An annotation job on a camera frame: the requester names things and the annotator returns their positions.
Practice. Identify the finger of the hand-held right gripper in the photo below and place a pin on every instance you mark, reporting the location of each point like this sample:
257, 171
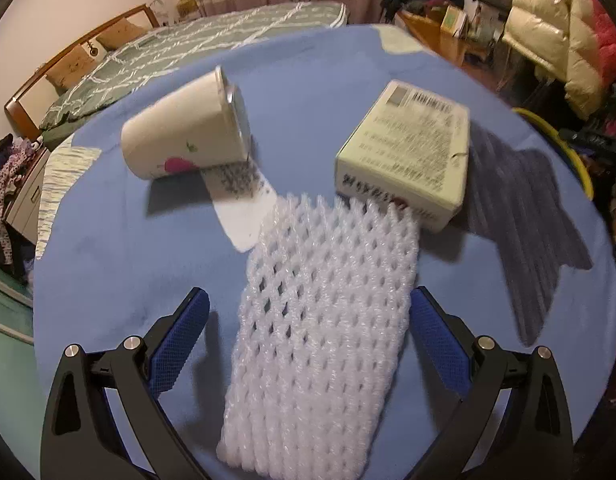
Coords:
577, 137

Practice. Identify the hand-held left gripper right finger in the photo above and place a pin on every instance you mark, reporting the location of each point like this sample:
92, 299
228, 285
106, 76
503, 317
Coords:
440, 342

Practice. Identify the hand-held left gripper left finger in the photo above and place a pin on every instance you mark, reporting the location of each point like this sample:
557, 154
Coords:
180, 340

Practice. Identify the yellow-rimmed black trash bin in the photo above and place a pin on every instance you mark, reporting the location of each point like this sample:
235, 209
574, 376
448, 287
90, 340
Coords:
580, 165

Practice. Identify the white foam fruit net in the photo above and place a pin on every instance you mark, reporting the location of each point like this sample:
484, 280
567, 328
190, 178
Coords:
318, 335

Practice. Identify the blue tablecloth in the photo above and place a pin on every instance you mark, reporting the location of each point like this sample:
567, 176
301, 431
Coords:
138, 260

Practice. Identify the cream puffer jacket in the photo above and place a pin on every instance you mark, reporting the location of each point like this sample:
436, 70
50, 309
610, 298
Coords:
552, 35

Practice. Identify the red fuzzy garment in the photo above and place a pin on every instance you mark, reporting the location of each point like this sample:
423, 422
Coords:
610, 35

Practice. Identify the wooden desk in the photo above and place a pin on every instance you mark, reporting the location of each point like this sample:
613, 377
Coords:
437, 45

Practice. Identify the cream printed cardboard box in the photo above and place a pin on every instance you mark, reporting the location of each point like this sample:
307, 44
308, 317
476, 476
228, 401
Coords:
407, 160

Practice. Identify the green white box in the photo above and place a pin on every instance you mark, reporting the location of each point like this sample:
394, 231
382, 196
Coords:
452, 20

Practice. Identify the frosted glass sliding door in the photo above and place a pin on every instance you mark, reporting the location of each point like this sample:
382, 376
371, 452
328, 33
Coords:
8, 320

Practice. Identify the white paper cup peeled lid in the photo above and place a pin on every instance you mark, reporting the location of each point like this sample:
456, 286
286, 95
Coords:
183, 130

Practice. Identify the white nightstand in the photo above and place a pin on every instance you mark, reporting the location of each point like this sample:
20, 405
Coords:
28, 195

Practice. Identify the pile of clothes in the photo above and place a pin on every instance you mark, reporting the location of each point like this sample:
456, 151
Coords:
5, 195

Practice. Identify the brown pillow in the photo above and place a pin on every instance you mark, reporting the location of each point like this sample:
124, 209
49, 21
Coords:
70, 67
120, 35

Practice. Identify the bed with green plaid quilt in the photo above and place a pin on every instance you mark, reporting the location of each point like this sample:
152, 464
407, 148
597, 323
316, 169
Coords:
188, 45

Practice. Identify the wooden bed headboard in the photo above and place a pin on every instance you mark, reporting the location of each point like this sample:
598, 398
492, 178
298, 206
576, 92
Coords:
43, 67

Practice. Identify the yellow woven basket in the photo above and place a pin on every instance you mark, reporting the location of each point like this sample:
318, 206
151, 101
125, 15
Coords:
187, 6

